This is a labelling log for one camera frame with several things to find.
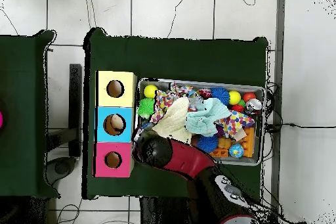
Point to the polka dot cloth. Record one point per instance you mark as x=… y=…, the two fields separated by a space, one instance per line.
x=235 y=124
x=162 y=103

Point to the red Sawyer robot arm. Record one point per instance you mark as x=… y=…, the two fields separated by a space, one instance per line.
x=183 y=157

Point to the wooden box with three holes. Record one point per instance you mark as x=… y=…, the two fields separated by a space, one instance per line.
x=123 y=134

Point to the cream waffle cloth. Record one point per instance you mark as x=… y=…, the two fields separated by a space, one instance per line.
x=174 y=119

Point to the green spiky ball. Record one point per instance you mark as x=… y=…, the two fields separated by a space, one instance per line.
x=146 y=107

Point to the yellow ball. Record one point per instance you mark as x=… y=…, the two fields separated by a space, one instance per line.
x=151 y=91
x=234 y=97

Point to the mint waffle cloth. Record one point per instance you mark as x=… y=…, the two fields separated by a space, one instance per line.
x=204 y=119

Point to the blue spiky ball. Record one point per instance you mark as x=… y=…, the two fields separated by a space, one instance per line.
x=220 y=95

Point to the dark green table cloth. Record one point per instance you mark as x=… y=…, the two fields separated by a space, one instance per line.
x=183 y=58
x=21 y=76

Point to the blue globe ball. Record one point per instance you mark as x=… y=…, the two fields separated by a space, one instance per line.
x=236 y=150

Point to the orange ball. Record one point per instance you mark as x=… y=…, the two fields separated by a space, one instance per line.
x=248 y=96

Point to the silver can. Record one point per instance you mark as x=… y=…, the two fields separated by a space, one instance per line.
x=253 y=105

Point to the grey rounded base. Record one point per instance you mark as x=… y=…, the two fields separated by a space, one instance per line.
x=61 y=167

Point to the pink round object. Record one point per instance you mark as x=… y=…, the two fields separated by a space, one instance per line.
x=0 y=120

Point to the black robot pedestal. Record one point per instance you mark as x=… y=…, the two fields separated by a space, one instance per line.
x=162 y=212

